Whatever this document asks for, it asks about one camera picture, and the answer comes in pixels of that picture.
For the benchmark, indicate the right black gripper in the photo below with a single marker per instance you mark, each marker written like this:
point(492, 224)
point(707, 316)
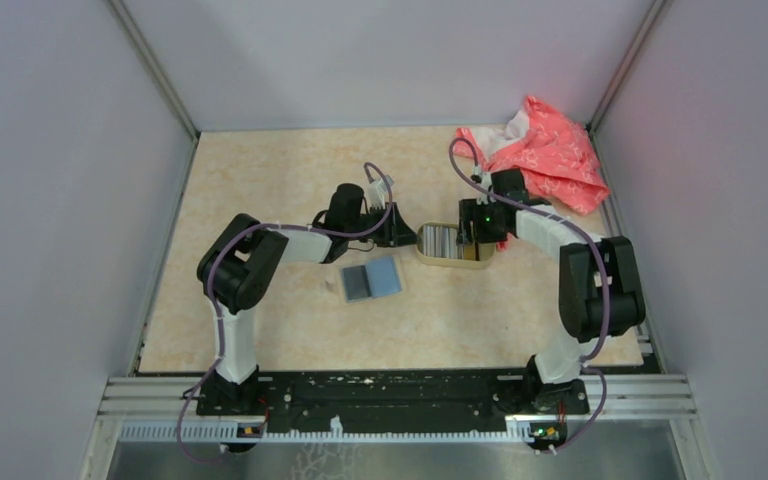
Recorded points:
point(468, 212)

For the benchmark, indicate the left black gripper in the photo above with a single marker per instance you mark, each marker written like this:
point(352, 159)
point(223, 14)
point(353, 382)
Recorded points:
point(395, 232)

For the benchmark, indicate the beige tray of cards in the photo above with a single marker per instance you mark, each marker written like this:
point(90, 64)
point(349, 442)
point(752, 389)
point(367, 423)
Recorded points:
point(437, 245)

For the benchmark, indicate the beige card holder wallet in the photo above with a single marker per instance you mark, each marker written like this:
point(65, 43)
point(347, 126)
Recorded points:
point(385, 276)

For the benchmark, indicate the black credit card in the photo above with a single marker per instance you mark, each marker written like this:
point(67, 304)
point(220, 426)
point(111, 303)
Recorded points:
point(355, 283)

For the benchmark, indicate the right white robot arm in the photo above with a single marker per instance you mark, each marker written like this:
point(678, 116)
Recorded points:
point(599, 294)

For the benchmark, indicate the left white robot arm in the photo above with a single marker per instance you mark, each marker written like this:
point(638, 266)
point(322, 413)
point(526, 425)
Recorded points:
point(239, 267)

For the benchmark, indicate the pink crumpled cloth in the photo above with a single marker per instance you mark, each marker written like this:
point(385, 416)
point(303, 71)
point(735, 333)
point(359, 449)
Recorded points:
point(553, 152)

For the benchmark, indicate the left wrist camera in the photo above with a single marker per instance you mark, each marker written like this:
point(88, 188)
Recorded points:
point(378, 193)

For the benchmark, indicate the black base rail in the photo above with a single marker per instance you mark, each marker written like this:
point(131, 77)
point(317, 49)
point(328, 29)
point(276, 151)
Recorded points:
point(391, 401)

